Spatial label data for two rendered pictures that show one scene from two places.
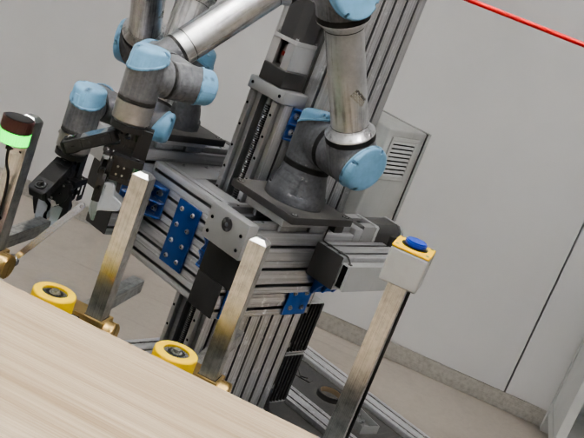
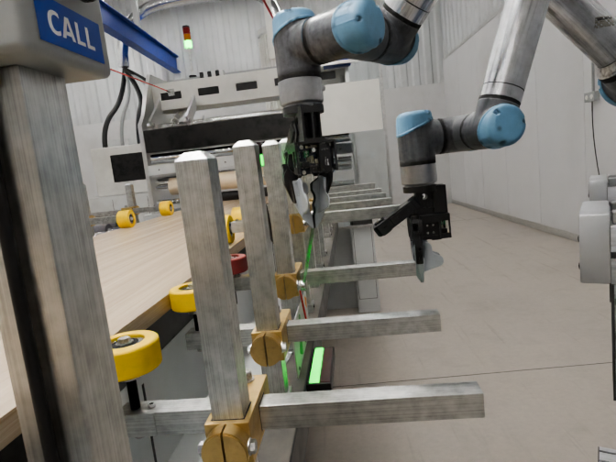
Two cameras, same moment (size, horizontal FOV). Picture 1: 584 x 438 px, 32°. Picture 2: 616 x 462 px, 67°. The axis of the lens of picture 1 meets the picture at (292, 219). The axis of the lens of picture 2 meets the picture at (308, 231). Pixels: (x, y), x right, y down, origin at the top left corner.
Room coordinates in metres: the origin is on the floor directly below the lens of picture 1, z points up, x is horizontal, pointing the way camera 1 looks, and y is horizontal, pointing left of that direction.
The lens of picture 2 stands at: (1.84, -0.46, 1.09)
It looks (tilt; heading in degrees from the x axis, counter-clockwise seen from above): 8 degrees down; 84
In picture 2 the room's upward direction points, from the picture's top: 6 degrees counter-clockwise
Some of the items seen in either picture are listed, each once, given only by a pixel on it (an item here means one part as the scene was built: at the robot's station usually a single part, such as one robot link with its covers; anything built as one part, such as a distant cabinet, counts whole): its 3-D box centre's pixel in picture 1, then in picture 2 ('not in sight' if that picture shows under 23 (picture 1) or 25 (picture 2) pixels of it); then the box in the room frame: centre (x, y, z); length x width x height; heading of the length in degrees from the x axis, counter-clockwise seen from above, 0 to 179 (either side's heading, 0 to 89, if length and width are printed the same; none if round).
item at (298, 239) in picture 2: not in sight; (296, 229); (1.94, 0.77, 0.93); 0.04 x 0.04 x 0.48; 78
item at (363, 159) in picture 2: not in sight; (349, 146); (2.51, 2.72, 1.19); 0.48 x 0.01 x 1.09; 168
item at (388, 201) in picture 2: not in sight; (314, 209); (2.02, 1.05, 0.95); 0.50 x 0.04 x 0.04; 168
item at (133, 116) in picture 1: (132, 112); (302, 94); (1.94, 0.36, 1.21); 0.08 x 0.08 x 0.05
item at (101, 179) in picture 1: (101, 179); (296, 178); (1.92, 0.37, 1.07); 0.05 x 0.02 x 0.09; 9
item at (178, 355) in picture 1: (167, 376); (131, 381); (1.66, 0.10, 0.85); 0.08 x 0.08 x 0.11
